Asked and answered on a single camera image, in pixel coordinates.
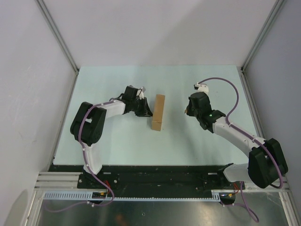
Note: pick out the right aluminium frame post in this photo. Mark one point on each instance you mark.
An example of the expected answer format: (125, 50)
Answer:
(272, 16)

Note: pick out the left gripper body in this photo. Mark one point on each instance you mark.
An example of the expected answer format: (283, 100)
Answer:
(135, 103)

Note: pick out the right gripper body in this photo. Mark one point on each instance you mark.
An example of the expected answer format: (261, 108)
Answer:
(192, 111)

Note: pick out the grey slotted cable duct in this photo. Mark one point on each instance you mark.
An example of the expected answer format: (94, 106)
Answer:
(95, 196)

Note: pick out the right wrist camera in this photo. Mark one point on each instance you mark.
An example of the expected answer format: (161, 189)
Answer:
(201, 87)

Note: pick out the aluminium frame post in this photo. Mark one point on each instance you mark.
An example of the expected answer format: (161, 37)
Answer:
(272, 16)
(57, 34)

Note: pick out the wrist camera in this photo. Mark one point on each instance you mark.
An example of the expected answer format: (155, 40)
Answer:
(201, 87)
(140, 92)

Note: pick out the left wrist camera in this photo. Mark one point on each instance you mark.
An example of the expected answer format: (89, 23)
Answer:
(140, 92)

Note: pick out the left aluminium frame post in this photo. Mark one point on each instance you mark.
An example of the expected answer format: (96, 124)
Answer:
(57, 34)

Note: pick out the brown cardboard express box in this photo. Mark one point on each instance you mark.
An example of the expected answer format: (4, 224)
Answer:
(157, 118)

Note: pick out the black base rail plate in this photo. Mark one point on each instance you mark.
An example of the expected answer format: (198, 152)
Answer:
(153, 181)

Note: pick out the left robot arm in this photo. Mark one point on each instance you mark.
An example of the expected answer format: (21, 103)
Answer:
(87, 126)

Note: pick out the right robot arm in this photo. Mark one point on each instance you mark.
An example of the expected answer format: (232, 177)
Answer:
(266, 161)

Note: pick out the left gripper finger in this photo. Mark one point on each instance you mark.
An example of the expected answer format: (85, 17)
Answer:
(146, 109)
(139, 111)

